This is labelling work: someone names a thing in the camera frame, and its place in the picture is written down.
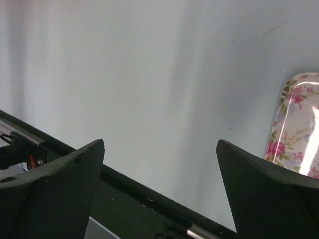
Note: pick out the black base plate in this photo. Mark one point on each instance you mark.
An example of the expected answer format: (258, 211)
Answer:
(126, 209)

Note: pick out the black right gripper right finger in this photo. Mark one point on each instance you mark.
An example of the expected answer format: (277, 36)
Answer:
(268, 201)

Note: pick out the aluminium frame rail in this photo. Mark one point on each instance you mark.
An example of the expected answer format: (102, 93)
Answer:
(20, 131)

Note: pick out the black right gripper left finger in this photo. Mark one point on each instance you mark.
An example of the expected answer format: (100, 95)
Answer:
(52, 201)

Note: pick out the floral tray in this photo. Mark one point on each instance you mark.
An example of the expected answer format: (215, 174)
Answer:
(294, 139)

